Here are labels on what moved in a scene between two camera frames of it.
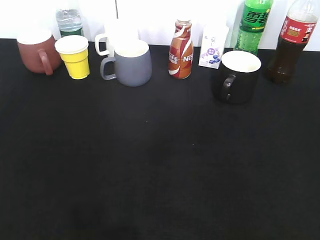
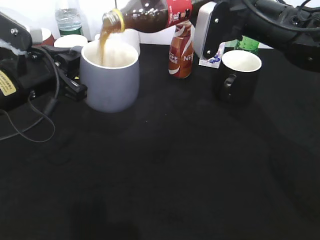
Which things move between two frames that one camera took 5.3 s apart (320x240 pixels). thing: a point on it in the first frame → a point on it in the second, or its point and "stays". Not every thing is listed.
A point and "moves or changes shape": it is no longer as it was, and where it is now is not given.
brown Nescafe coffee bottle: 180,56 stays
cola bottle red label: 298,24 moves or changes shape
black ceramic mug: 236,82 stays
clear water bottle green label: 69,22 stays
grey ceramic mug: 133,63 moves or changes shape
